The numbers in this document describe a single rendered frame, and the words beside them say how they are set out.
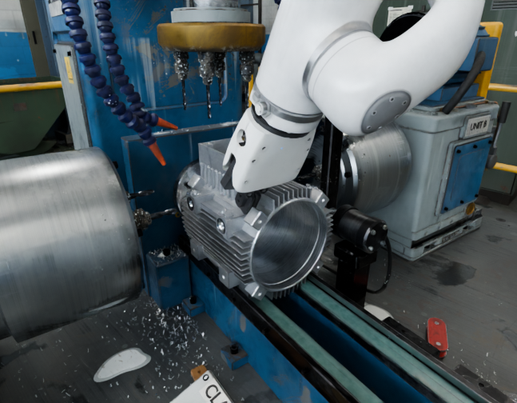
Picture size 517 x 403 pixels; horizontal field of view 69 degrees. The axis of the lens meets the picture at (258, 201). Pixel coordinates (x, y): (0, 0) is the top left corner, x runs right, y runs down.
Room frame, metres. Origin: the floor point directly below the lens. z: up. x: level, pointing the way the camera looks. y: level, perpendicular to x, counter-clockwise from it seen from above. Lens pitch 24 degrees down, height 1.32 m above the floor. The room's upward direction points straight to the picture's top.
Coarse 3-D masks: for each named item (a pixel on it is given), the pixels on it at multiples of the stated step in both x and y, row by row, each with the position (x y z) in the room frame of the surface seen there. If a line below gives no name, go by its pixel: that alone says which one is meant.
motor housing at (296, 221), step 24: (216, 192) 0.59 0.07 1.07; (288, 192) 0.51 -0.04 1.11; (192, 216) 0.58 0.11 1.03; (216, 216) 0.52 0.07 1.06; (288, 216) 0.63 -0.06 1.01; (312, 216) 0.57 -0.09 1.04; (216, 240) 0.51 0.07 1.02; (240, 240) 0.48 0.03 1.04; (264, 240) 0.63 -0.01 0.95; (288, 240) 0.60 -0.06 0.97; (312, 240) 0.57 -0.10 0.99; (216, 264) 0.53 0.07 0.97; (240, 264) 0.46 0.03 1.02; (264, 264) 0.57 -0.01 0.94; (288, 264) 0.56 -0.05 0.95; (312, 264) 0.54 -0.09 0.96; (264, 288) 0.48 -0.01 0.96; (288, 288) 0.51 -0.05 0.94
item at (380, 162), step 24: (312, 144) 0.78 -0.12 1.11; (360, 144) 0.72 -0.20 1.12; (384, 144) 0.76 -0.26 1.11; (408, 144) 0.81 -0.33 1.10; (312, 168) 0.77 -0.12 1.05; (360, 168) 0.69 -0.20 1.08; (384, 168) 0.73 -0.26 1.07; (408, 168) 0.79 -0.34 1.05; (360, 192) 0.69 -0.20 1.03; (384, 192) 0.74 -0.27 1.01
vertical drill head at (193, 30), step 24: (192, 0) 0.66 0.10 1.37; (216, 0) 0.65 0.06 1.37; (168, 24) 0.63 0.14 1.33; (192, 24) 0.61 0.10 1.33; (216, 24) 0.61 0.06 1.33; (240, 24) 0.62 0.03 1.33; (168, 48) 0.64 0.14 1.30; (192, 48) 0.61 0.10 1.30; (216, 48) 0.61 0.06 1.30; (240, 48) 0.63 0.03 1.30; (216, 72) 0.75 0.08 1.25; (240, 72) 0.67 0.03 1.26
